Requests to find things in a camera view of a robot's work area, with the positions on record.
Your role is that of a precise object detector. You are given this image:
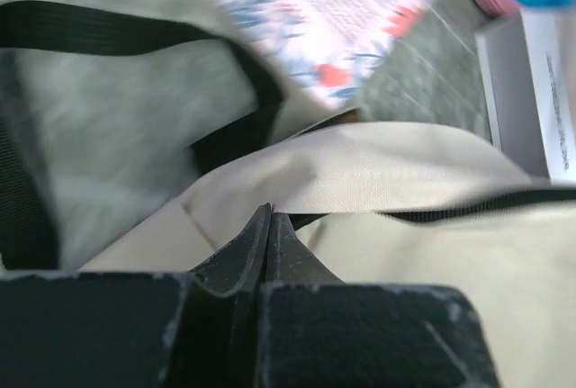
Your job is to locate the beige canvas backpack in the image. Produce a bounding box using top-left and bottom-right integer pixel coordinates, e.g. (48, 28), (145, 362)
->
(0, 0), (576, 388)

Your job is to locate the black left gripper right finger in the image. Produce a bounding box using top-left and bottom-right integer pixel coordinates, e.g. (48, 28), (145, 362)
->
(258, 213), (500, 387)

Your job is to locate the coffee cover book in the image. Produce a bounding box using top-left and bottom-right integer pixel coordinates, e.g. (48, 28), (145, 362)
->
(475, 10), (575, 185)

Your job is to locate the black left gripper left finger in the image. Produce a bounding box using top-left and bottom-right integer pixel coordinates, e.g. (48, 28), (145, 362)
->
(1, 205), (271, 387)

